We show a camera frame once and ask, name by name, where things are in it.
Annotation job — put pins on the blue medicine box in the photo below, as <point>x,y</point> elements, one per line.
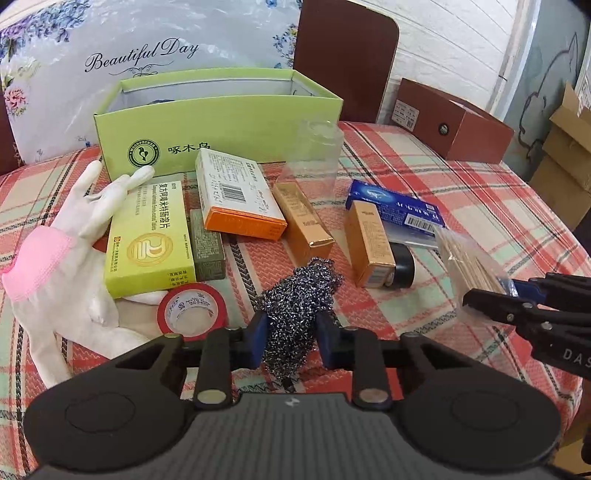
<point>392,203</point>

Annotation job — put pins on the green cardboard storage box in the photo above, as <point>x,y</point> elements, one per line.
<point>231,127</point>

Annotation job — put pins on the white glove pink cuff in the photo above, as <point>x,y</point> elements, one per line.
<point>78,217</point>
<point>69,327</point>

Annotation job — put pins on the floral plastic bedding bag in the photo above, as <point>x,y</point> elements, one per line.
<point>138,27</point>

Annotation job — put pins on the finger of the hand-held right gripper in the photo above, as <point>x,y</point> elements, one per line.
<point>554,288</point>
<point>494,307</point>

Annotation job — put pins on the olive small box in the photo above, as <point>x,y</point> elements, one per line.
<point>207,249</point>

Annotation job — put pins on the brown cardboard shoe box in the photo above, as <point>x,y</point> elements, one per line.
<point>461,134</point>

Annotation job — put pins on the white and orange medicine box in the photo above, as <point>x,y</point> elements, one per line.
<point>231,184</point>

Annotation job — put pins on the clear toothpick packet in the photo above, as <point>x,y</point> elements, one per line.
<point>466,263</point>

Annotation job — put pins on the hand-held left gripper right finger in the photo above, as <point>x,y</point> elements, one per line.
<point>328,341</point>

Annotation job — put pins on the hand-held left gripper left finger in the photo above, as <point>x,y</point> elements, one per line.
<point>259,339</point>

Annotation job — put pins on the red tape roll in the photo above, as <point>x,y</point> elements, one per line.
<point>167,318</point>

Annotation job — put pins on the clear plastic jar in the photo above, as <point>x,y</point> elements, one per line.
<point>314,159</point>

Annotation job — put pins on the gold cosmetic box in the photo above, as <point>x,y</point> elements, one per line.
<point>304,221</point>
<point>369,244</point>

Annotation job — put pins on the plain cardboard carton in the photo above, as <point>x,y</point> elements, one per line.
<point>561,152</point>

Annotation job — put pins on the plaid tablecloth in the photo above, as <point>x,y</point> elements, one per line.
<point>415,152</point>

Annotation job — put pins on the yellow-green medicine box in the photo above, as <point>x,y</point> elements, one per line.
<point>147,230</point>

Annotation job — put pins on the steel wool scourer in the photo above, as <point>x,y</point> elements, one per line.
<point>295,300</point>

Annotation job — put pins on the black small jar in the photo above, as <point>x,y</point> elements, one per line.
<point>404,267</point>

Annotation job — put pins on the brown chair back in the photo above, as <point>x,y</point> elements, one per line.
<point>346,55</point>

